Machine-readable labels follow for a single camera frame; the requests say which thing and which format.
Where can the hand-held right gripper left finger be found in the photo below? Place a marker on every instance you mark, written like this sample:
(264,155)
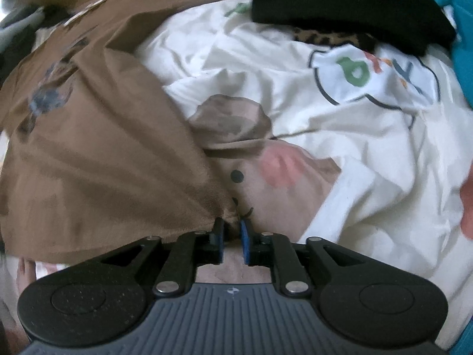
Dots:
(220,246)

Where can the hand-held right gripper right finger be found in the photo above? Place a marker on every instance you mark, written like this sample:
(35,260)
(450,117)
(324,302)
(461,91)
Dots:
(244,246)

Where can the brown printed t-shirt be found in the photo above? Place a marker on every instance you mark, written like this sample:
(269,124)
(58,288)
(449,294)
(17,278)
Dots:
(111,155)

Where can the white bear print bedsheet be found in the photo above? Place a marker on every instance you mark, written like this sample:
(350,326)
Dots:
(332,137)

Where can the leopard print cloth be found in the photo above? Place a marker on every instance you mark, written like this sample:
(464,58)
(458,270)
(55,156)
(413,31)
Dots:
(325,39)

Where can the black folded garment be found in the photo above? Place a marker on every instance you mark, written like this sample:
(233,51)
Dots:
(351,3)

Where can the teal printed blanket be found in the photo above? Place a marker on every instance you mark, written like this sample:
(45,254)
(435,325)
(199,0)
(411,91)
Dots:
(463,63)

